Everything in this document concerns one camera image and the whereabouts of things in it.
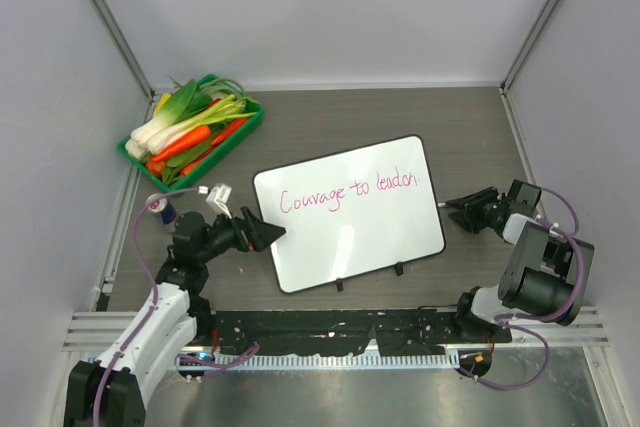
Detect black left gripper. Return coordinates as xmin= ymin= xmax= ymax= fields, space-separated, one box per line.
xmin=197 ymin=205 xmax=284 ymax=264

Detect white whiteboard with black frame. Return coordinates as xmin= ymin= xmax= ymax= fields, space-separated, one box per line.
xmin=253 ymin=135 xmax=446 ymax=293

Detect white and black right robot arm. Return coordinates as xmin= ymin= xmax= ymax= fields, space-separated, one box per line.
xmin=441 ymin=180 xmax=595 ymax=342

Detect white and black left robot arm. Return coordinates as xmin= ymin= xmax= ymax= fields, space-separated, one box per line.
xmin=63 ymin=207 xmax=286 ymax=426

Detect green plastic tray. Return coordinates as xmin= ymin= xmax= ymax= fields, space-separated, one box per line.
xmin=117 ymin=74 xmax=264 ymax=192

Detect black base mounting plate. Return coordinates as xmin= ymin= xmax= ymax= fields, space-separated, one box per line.
xmin=216 ymin=307 xmax=512 ymax=357

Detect red and blue drink can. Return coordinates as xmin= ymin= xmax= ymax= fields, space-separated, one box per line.
xmin=145 ymin=193 xmax=178 ymax=233

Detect green spinach leaves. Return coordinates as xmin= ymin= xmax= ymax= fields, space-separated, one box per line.
xmin=161 ymin=140 xmax=210 ymax=186

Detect red chili pepper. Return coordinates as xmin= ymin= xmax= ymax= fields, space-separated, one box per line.
xmin=180 ymin=117 xmax=249 ymax=176

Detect orange carrot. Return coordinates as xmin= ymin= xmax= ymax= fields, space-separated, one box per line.
xmin=150 ymin=125 xmax=211 ymax=162

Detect white and green leek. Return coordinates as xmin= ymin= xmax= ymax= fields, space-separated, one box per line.
xmin=130 ymin=94 xmax=254 ymax=154

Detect green bok choy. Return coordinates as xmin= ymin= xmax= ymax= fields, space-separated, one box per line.
xmin=152 ymin=79 xmax=212 ymax=126

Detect yellow pepper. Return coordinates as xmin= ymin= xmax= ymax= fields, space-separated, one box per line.
xmin=152 ymin=93 xmax=171 ymax=117

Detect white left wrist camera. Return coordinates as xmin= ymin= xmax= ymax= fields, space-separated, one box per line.
xmin=197 ymin=183 xmax=232 ymax=219

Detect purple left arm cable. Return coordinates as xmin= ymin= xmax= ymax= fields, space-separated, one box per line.
xmin=87 ymin=186 xmax=261 ymax=427

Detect white slotted cable duct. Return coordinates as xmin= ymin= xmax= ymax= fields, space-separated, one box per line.
xmin=87 ymin=352 xmax=460 ymax=371

